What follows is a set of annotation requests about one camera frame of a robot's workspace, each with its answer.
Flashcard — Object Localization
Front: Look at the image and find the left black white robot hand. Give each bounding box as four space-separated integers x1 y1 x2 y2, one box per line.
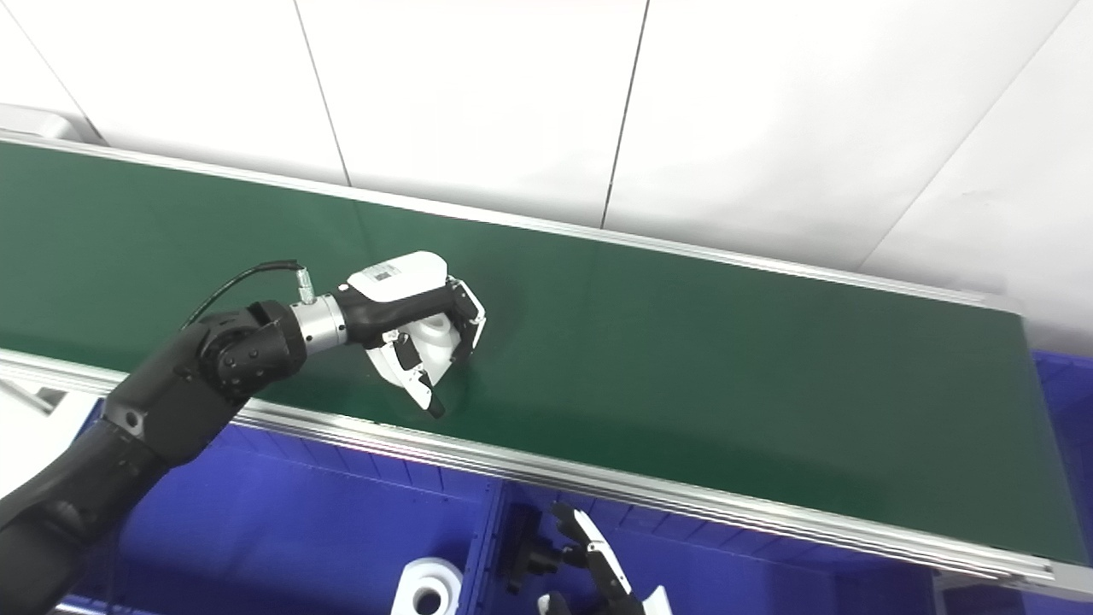
337 250 488 419

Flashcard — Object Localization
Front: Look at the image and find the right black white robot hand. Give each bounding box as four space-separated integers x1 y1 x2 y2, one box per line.
536 502 671 615

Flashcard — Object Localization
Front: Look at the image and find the white cylindrical plastic part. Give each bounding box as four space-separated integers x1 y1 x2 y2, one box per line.
401 314 462 385
391 558 464 615

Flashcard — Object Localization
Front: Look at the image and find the black plastic part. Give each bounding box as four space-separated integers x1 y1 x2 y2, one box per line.
504 504 569 595

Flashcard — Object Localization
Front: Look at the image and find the blue bin with black part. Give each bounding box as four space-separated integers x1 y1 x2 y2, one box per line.
470 478 940 615

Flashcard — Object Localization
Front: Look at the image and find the green conveyor belt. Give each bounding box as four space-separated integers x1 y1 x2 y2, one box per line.
0 141 1090 565

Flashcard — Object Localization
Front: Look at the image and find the blue bin with white parts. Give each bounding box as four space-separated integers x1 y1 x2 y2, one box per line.
51 401 505 615

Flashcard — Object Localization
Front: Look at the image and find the grey conveyor end housing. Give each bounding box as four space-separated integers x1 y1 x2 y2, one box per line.
0 102 99 146

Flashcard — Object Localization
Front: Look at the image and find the empty blue plastic bin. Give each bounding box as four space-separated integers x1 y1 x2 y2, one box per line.
935 350 1093 615

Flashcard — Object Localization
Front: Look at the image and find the silver aluminium conveyor rail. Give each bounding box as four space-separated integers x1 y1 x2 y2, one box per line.
0 348 1055 586
0 130 1021 313

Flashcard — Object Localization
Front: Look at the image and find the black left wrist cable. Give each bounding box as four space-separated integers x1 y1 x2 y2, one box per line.
181 261 317 330

